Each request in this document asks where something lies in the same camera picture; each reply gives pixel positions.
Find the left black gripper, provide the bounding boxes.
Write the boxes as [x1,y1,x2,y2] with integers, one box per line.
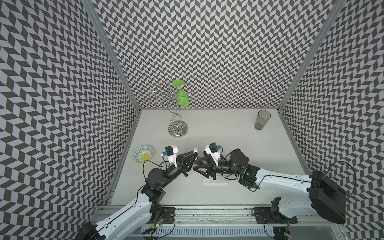
[159,150,197,189]

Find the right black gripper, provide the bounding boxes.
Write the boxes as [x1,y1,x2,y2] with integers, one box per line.
[193,153,242,179]

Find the clear acrylic lipstick organizer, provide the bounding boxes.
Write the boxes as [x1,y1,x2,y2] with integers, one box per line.
[203,178,229,187]

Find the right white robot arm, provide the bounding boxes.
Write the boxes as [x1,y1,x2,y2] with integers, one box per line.
[193,149,347,225]

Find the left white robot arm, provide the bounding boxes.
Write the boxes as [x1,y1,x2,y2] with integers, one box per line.
[75,149,198,240]

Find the yellow blue patterned bowl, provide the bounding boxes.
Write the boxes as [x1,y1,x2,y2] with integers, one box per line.
[133,145,154,164]

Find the green plastic goblet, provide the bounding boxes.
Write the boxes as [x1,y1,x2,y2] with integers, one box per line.
[172,80,190,109]

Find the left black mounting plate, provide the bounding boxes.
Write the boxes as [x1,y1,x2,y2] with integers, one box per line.
[147,207,176,224]

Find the black mounting plate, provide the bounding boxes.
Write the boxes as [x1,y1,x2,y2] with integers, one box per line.
[251,197,298,224]
[147,207,176,224]

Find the grey glass tumbler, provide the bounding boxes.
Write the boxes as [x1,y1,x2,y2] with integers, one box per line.
[255,110,271,130]

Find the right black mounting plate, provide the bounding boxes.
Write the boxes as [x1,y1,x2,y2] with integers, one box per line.
[251,197,298,224]

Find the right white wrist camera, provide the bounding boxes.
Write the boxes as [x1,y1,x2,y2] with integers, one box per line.
[205,143,222,166]

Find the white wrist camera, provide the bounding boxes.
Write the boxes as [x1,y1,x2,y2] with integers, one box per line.
[205,143,222,166]
[162,145,179,167]

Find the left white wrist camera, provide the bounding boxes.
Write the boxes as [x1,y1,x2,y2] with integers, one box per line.
[162,145,179,167]

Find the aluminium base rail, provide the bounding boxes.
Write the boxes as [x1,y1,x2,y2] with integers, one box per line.
[92,205,343,240]

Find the metal wire cup stand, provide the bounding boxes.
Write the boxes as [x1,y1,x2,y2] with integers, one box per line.
[160,86,189,138]

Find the left circuit board wires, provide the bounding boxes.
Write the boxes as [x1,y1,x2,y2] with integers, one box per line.
[141,217,175,240]

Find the circuit board wires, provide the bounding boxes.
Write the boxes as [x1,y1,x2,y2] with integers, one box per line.
[141,217,175,240]
[263,221,292,240]

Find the right circuit board wires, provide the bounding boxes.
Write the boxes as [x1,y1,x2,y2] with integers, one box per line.
[263,221,292,240]

